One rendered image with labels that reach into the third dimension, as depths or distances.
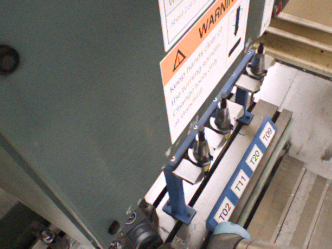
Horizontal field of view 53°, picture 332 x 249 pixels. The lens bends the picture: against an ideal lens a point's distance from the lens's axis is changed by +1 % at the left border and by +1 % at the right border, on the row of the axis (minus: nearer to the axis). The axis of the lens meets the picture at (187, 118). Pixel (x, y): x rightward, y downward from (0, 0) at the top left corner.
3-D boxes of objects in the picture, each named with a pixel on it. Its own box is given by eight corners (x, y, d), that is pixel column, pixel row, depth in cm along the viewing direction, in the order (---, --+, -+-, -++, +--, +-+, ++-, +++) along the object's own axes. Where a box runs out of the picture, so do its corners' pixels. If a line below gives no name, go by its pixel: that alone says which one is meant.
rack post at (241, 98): (254, 115, 128) (265, 58, 104) (248, 125, 125) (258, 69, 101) (230, 105, 131) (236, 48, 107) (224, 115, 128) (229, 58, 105)
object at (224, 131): (220, 113, 91) (220, 108, 89) (238, 125, 89) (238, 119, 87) (205, 127, 88) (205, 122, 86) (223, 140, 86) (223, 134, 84)
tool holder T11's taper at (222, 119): (220, 111, 88) (222, 95, 83) (234, 120, 86) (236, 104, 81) (210, 121, 87) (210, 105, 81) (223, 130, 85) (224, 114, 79)
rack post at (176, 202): (196, 210, 106) (194, 165, 82) (188, 225, 103) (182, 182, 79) (170, 195, 109) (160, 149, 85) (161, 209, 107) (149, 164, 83)
